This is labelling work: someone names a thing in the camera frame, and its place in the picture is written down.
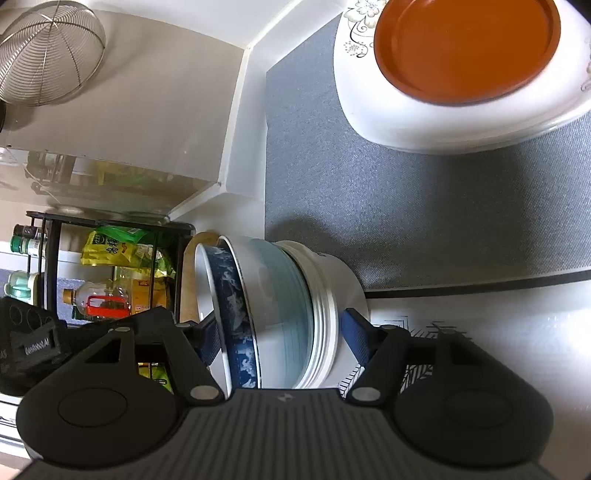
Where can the brown round plate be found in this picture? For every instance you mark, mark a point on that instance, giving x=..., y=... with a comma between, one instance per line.
x=458, y=52

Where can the white square plate far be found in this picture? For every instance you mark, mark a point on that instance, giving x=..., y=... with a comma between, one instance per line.
x=384, y=115

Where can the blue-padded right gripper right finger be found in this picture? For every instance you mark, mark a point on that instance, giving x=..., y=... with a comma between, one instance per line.
x=390, y=358

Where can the round wooden cutting board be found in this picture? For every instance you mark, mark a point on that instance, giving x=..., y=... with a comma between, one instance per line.
x=195, y=303

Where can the grey counter mat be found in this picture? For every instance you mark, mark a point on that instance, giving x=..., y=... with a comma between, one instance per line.
x=402, y=220

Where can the cooking oil bottle red label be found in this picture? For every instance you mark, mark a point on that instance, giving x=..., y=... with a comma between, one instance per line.
x=107, y=300

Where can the white plain bowl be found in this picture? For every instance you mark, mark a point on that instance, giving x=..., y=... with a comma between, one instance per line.
x=333, y=288

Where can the green cap jar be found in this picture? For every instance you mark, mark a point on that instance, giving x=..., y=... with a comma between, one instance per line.
x=28, y=240

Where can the metal mesh strainer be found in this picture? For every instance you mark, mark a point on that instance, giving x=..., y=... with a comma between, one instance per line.
x=49, y=52

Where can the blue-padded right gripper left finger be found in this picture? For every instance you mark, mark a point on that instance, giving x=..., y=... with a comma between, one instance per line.
x=184, y=350

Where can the white bowl blue pattern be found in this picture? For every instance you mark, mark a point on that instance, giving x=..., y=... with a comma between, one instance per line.
x=238, y=355

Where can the light blue ceramic bowl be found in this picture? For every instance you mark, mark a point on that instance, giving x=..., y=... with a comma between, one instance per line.
x=285, y=328

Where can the yellow green snack bag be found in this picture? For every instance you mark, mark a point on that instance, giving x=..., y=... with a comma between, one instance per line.
x=127, y=247

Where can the black wire spice rack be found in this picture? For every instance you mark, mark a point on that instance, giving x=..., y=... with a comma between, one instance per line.
x=103, y=269

